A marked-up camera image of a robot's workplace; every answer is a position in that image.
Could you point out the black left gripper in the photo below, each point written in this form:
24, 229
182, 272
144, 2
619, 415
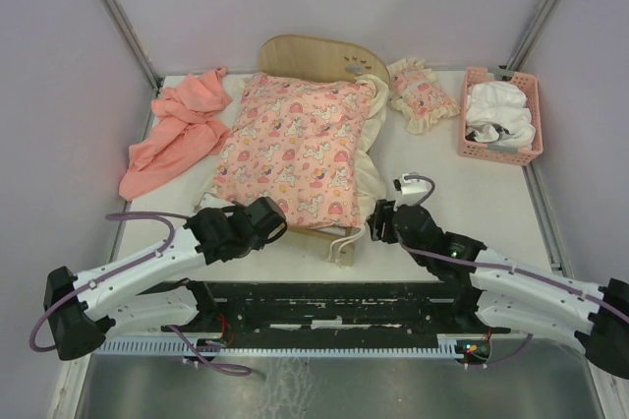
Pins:
234, 208

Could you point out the pink unicorn print mattress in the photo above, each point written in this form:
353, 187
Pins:
306, 146

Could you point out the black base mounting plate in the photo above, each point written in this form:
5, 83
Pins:
333, 314

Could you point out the white slotted cable duct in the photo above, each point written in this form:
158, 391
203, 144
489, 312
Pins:
172, 345

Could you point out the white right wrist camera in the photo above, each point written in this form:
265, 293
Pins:
412, 189

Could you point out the aluminium frame post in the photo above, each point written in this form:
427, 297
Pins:
124, 27
532, 34

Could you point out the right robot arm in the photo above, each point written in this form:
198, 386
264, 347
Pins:
500, 293

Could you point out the pink plastic basket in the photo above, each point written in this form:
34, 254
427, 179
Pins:
526, 83

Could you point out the small pink frilled pillow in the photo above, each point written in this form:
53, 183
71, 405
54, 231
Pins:
415, 92

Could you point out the left aluminium frame post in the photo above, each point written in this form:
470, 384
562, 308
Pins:
124, 27

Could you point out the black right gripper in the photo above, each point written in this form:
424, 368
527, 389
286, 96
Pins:
381, 213

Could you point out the right aluminium frame post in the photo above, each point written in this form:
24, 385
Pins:
532, 34

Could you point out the salmon pink cloth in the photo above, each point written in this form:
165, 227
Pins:
188, 130

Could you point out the white cloth in basket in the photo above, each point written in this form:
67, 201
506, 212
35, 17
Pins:
497, 114

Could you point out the wooden striped pet bed frame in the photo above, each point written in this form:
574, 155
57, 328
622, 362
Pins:
318, 60

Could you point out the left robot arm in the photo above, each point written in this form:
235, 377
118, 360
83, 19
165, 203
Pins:
147, 290

